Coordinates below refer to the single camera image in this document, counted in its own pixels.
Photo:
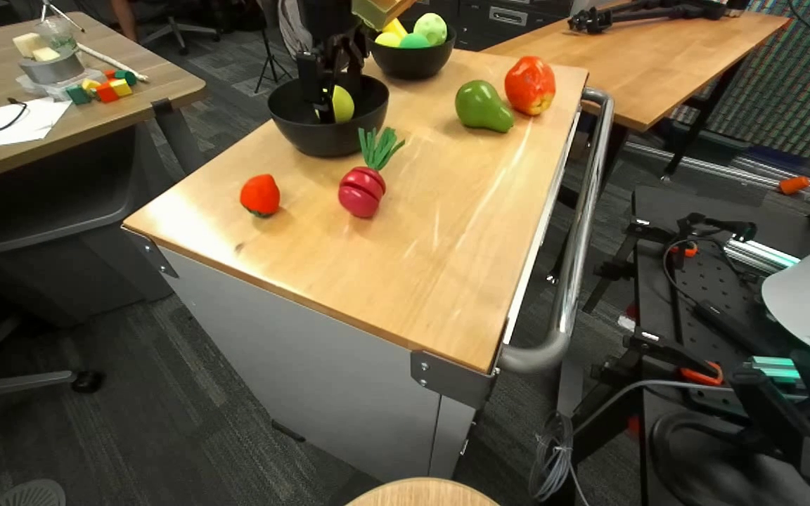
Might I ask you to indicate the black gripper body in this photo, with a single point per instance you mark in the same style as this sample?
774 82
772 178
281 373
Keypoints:
333 64

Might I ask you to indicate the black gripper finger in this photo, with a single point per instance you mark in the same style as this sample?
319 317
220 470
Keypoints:
308 106
325 106

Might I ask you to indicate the yellow toy lemon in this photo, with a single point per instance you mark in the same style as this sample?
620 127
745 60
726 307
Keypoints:
342 106

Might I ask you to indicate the red toy radish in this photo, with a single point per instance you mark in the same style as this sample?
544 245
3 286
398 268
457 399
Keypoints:
360 189

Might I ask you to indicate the red toy strawberry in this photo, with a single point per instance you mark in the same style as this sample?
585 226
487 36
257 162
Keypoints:
259 196

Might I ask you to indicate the green toy pear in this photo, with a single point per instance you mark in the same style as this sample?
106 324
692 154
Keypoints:
481 108

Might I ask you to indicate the yellow toy banana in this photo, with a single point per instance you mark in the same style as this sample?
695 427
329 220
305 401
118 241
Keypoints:
392 36

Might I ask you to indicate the green toy ball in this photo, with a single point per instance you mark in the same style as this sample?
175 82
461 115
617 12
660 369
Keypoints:
414 43

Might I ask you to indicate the light green toy cabbage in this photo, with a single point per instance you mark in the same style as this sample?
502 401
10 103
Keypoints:
432 27

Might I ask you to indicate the toy blocks pile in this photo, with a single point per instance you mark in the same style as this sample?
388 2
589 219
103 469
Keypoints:
106 89

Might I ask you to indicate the black bowl left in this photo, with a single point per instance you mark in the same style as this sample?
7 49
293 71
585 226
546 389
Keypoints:
326 140

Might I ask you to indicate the black bowl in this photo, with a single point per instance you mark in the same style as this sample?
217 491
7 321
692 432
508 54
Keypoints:
411 64
326 140

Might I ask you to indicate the black bowl right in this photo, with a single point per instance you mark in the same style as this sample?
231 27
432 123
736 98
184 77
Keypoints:
411 64

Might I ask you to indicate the wooden office table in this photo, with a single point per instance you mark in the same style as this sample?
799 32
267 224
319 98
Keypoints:
165 89

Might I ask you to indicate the white cart cabinet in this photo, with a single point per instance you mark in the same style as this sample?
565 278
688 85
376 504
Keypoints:
381 407

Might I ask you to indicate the white paper sheets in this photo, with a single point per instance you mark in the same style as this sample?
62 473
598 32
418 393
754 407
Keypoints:
0 123

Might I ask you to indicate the round wooden stool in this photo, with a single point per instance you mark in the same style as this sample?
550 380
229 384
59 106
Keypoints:
423 493

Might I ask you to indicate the orange clamp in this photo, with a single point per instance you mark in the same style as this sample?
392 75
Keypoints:
793 188

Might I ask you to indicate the metal cart handle bar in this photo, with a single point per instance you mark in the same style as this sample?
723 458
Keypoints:
570 282

